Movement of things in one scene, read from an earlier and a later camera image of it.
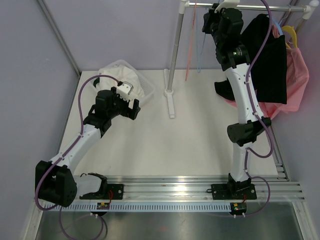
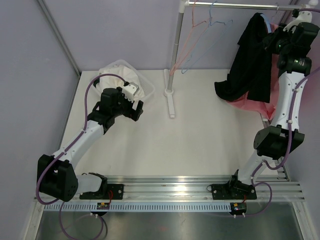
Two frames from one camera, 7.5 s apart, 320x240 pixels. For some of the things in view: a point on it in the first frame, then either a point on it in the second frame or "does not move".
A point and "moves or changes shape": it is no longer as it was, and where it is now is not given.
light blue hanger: [199, 71] -> [210, 24]
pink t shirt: [297, 81] moves or changes shape
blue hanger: [278, 26] -> [267, 22]
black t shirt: [267, 72] does not move
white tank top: [123, 74] does not move
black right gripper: [209, 17] -> [269, 41]
